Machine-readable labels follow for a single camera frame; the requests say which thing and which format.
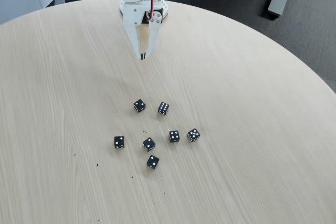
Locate black die showing three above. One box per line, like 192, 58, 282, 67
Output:
133, 99, 146, 113

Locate black die showing six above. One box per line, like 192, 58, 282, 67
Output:
157, 101, 170, 116

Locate black die showing two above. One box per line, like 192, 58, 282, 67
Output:
142, 137, 156, 153
113, 136, 125, 150

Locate black die showing four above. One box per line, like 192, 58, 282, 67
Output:
168, 130, 181, 144

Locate black die showing five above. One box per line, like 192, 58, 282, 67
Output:
186, 128, 201, 143

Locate black die showing one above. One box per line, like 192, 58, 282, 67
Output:
146, 154, 160, 170

